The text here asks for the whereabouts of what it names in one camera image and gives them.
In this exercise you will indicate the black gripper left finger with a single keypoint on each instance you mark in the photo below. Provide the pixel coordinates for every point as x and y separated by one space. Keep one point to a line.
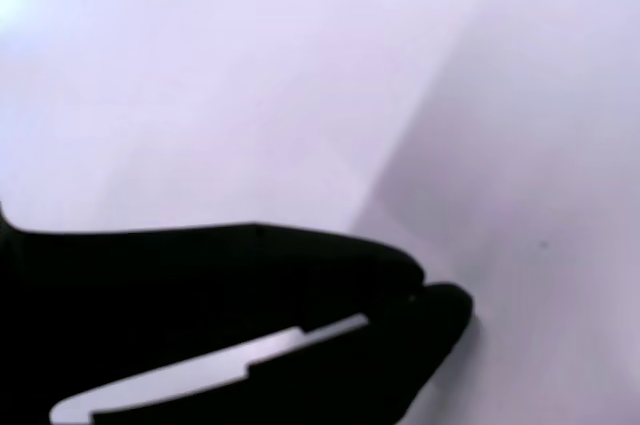
200 290

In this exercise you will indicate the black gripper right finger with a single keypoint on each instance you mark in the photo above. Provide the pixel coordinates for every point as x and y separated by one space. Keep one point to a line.
390 360

